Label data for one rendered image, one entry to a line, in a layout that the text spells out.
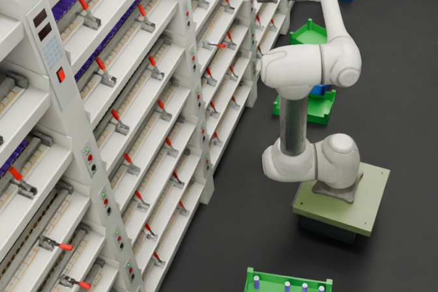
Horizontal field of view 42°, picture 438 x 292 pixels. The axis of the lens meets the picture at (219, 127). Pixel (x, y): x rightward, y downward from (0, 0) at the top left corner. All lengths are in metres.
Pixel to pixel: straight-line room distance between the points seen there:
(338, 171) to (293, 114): 0.42
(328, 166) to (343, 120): 0.85
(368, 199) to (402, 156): 0.58
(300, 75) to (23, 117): 0.89
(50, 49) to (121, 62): 0.42
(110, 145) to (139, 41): 0.33
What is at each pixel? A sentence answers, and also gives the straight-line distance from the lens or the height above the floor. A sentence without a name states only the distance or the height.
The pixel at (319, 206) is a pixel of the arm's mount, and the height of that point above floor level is 0.24.
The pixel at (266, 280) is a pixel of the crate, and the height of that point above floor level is 0.33.
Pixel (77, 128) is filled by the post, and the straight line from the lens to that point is 1.50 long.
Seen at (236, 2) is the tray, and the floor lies 0.76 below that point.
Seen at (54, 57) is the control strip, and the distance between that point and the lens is 1.36.
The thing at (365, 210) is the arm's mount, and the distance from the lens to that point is 2.45.
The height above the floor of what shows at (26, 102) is 1.36.
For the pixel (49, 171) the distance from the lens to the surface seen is 1.47.
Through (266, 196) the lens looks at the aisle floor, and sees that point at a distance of 2.76.
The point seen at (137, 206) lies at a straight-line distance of 2.09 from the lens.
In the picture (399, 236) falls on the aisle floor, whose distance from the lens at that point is 2.70.
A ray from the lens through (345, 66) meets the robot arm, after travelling 1.80.
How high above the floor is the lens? 2.21
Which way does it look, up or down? 46 degrees down
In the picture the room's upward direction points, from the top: 6 degrees counter-clockwise
